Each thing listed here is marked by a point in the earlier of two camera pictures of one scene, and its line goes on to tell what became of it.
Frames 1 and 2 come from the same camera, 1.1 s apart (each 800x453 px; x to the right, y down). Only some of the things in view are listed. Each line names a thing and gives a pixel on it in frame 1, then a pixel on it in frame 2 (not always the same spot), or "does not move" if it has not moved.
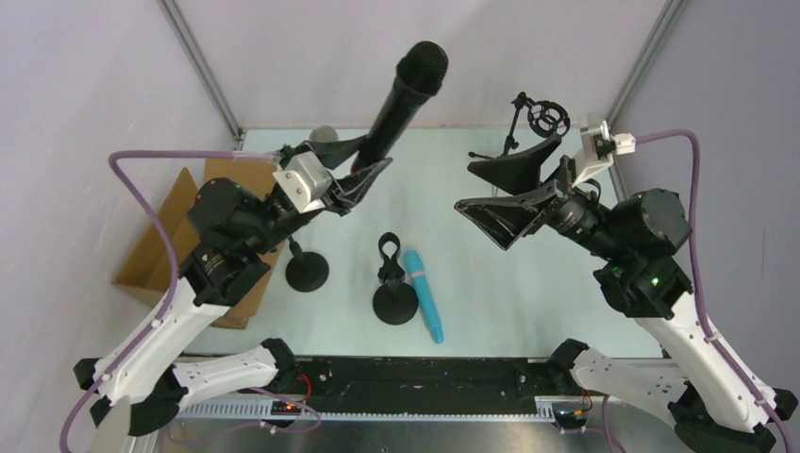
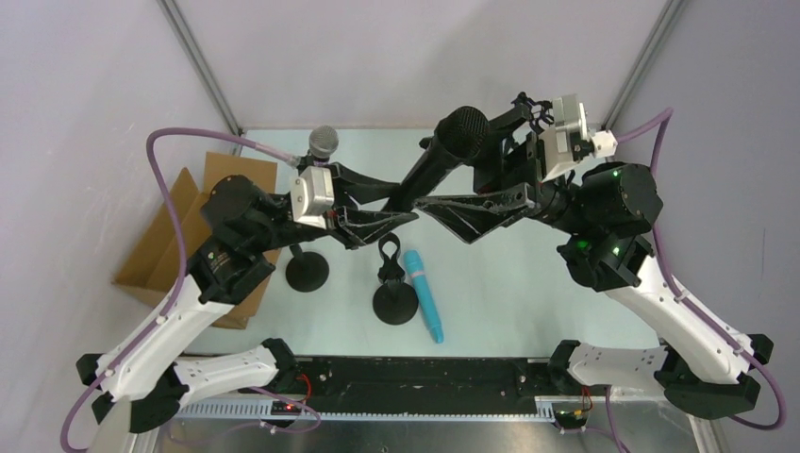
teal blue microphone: [420, 279] does not move
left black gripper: [337, 192] → [337, 204]
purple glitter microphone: [324, 133] does not move
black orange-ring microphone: [420, 72] → [461, 135]
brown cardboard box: [149, 269] does not move
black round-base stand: [394, 303] does not move
